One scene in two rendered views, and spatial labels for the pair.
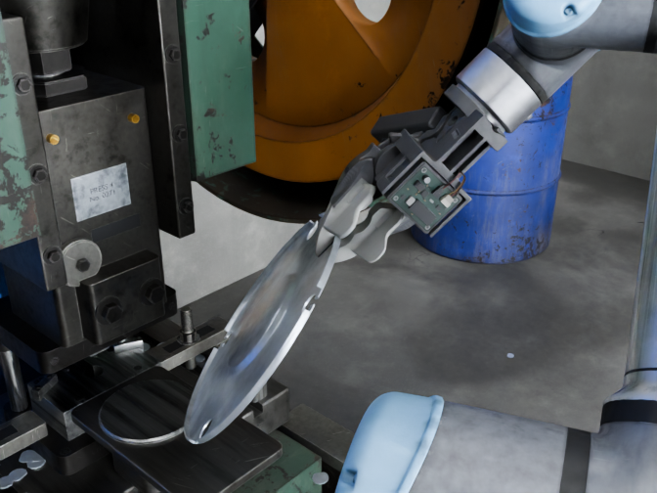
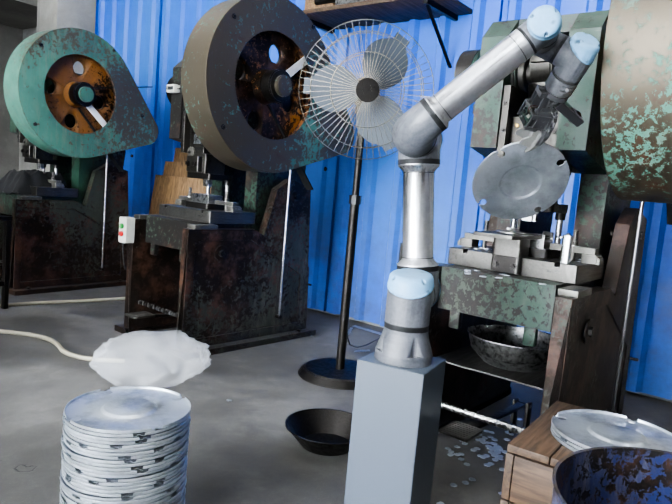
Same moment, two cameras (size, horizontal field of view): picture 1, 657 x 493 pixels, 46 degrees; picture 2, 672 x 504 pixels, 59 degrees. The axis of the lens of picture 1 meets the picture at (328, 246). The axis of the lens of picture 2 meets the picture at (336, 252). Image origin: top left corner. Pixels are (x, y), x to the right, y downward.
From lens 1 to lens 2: 1.81 m
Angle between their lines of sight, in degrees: 84
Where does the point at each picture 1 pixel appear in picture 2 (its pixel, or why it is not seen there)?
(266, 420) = (560, 273)
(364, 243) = (530, 142)
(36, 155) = (503, 124)
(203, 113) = (563, 124)
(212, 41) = (573, 99)
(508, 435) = not seen: hidden behind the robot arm
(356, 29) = not seen: hidden behind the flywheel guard
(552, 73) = (558, 69)
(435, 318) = not seen: outside the picture
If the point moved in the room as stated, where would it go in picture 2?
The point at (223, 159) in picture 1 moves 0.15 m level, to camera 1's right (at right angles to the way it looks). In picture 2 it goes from (568, 144) to (591, 141)
